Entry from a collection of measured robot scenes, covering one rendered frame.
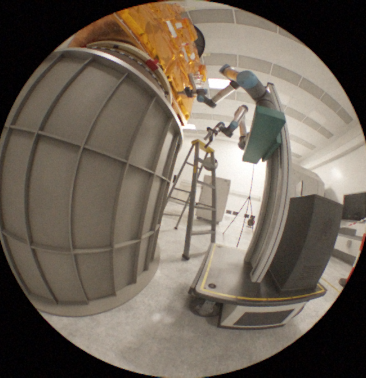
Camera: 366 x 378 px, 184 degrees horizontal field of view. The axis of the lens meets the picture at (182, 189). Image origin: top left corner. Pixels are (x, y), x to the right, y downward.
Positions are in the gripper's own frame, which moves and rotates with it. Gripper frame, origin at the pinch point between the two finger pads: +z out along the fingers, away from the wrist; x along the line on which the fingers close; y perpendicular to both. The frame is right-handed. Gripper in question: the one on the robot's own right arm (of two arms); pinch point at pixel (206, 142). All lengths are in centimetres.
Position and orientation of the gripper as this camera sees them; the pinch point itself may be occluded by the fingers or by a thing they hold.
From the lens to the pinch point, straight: 109.3
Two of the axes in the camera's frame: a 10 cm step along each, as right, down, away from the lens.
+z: -6.2, 7.9, -0.6
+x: 1.9, 2.2, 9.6
